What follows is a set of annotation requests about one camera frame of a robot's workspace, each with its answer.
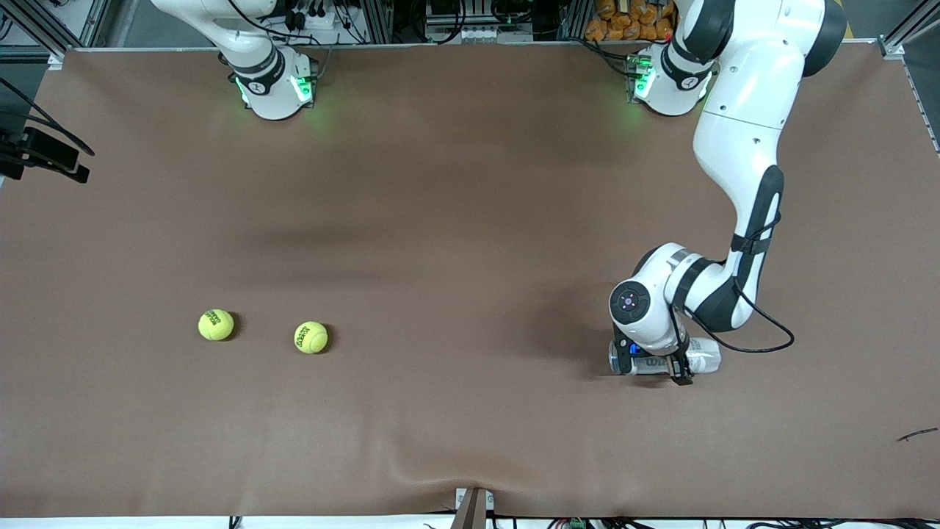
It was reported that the yellow tennis ball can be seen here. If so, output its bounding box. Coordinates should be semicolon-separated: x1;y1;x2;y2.
198;309;236;342
294;321;329;355

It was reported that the orange round items pile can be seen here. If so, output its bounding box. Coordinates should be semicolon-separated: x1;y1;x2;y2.
585;0;676;43

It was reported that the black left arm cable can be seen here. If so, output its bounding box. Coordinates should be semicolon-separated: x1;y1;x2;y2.
670;213;796;355

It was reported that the aluminium frame profile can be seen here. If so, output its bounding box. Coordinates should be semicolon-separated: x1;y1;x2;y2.
0;0;67;63
352;0;394;43
558;0;592;41
878;0;940;60

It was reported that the white power strip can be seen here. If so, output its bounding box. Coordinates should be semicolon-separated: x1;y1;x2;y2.
283;4;346;34

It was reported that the silver blue tennis ball can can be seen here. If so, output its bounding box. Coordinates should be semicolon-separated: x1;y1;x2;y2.
608;337;722;377

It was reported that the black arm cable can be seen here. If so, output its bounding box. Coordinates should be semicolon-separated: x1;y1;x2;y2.
670;213;796;355
0;76;96;156

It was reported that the black base cable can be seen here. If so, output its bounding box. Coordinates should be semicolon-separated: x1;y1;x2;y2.
576;37;636;78

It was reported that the white terminal block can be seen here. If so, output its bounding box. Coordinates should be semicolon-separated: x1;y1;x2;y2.
428;24;509;43

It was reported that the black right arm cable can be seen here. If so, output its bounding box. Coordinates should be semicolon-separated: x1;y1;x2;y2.
0;76;96;156

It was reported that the grey table clamp bracket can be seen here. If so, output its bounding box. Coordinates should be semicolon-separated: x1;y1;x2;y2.
454;486;495;529

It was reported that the brown table mat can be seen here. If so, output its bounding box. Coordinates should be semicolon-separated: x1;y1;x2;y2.
0;40;940;519

